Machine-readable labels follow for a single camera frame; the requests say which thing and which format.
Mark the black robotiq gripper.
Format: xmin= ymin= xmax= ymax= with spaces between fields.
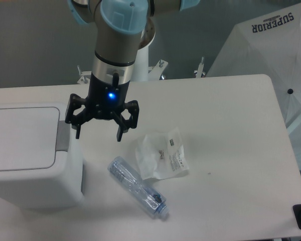
xmin=65 ymin=75 xmax=139 ymax=142

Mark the white push-lid trash can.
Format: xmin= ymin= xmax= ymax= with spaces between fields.
xmin=0 ymin=102 xmax=85 ymax=209

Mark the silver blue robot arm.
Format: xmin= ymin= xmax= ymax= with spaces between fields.
xmin=65 ymin=0 xmax=199 ymax=141

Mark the crumpled clear plastic bag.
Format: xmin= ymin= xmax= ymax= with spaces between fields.
xmin=135 ymin=128 xmax=189 ymax=180

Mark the clear plastic water bottle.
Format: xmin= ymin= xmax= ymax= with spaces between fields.
xmin=107 ymin=156 xmax=169 ymax=220

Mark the white superior umbrella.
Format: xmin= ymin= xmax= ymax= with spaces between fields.
xmin=207 ymin=3 xmax=301 ymax=123

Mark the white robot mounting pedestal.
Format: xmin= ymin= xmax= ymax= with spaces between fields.
xmin=77 ymin=19 xmax=206 ymax=84

